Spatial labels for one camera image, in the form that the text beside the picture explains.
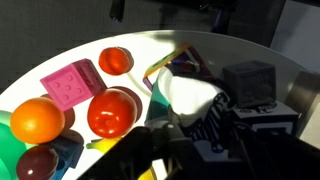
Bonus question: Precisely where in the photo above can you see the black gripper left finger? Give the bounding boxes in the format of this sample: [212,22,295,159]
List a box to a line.
[79,108,208,180]

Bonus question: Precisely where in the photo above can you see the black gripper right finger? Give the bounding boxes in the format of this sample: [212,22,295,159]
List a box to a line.
[225,112,320,180]

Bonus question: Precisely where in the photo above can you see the yellow toy banana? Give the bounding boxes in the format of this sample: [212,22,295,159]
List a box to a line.
[85,136,158,180]

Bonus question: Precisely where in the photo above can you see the large red toy tomato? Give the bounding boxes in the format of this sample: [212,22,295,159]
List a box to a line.
[87,87,138,140]

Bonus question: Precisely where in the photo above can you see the blue toy cube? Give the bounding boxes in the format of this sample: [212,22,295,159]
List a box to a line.
[49,134,84,180]

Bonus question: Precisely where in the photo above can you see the dark grey plush dice cube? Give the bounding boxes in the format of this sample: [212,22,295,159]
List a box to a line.
[222,59,278,110]

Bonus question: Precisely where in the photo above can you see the small red toy ball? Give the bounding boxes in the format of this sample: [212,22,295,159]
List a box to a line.
[98,46,135,76]

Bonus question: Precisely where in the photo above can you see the pink plush dice cube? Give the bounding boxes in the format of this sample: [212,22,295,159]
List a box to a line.
[39,58,108,113]

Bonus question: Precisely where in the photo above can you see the dark maroon toy plum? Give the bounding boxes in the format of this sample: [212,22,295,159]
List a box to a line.
[15,144,60,180]

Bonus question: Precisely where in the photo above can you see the orange toy fruit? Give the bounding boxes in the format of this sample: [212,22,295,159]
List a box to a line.
[9,97,66,145]

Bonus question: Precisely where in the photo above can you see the green toy fruit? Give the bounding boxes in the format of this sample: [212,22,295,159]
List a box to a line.
[0,109,28,180]

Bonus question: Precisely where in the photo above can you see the black white printed block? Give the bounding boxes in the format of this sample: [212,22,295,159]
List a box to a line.
[229,101,300,136]

